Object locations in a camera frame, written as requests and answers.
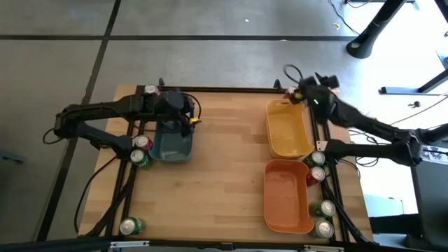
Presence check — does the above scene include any black floor cable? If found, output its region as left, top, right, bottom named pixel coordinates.
left=327, top=0, right=361, bottom=36

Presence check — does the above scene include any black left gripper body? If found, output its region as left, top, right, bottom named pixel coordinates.
left=152, top=90, right=195, bottom=123

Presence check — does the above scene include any black equipment case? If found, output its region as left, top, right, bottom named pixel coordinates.
left=404, top=122, right=448, bottom=250

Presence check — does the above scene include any black slanted desk leg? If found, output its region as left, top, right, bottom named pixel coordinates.
left=433, top=0, right=448, bottom=24

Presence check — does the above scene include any teal plastic bin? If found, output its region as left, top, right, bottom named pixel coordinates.
left=148, top=104, right=195, bottom=165

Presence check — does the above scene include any green soda can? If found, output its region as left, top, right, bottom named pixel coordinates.
left=302, top=150, right=327, bottom=168
left=119, top=217, right=146, bottom=236
left=129, top=148, right=154, bottom=171
left=309, top=199, right=337, bottom=219

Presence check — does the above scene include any yellow plastic bin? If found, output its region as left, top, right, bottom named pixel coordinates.
left=265, top=98, right=315, bottom=160

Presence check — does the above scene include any black bar with silver brackets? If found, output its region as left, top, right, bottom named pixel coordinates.
left=0, top=237, right=448, bottom=252

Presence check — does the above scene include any black elbow cable loop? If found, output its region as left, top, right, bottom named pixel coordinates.
left=41, top=126, right=59, bottom=145

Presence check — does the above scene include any white printed sticker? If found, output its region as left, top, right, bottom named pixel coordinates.
left=419, top=145, right=448, bottom=165

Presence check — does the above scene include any black metal table frame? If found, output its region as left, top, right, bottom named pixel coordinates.
left=104, top=77, right=351, bottom=246

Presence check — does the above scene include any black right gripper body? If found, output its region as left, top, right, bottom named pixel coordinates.
left=299, top=78, right=337, bottom=116

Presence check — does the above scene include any orange plastic bin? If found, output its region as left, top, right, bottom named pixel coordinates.
left=264, top=159, right=315, bottom=235

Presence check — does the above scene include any black table foot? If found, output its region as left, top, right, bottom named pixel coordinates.
left=379, top=68, right=448, bottom=96

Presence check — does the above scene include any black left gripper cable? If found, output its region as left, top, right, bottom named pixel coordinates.
left=180, top=91, right=203, bottom=122

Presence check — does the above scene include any silver soda can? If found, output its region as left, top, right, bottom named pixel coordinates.
left=309, top=218, right=335, bottom=240

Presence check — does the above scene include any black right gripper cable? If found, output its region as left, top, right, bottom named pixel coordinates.
left=282, top=64, right=305, bottom=87

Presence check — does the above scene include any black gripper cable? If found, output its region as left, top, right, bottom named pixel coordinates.
left=282, top=64, right=305, bottom=87
left=180, top=91, right=203, bottom=122

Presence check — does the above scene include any black round desk leg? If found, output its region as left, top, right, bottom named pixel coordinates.
left=346, top=0, right=409, bottom=60

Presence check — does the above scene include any thick black cable bundle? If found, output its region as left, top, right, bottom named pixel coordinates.
left=83, top=164, right=139, bottom=239
left=321, top=180, right=381, bottom=246

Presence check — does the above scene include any thin black cable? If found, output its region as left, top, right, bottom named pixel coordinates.
left=73, top=155, right=118, bottom=235

